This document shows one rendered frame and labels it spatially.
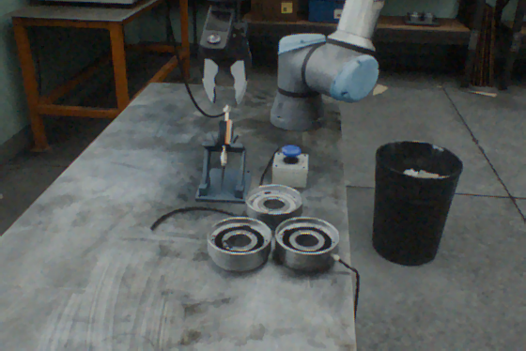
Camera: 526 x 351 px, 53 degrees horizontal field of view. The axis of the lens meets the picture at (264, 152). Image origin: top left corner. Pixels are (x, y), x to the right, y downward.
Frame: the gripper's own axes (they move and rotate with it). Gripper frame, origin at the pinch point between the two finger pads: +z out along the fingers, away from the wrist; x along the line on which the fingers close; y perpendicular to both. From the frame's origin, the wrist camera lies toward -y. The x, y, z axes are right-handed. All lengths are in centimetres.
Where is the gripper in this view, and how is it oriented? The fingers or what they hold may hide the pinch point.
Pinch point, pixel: (224, 99)
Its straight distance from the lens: 103.0
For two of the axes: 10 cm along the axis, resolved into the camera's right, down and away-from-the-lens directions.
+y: 0.9, -4.3, 9.0
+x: -10.0, -0.6, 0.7
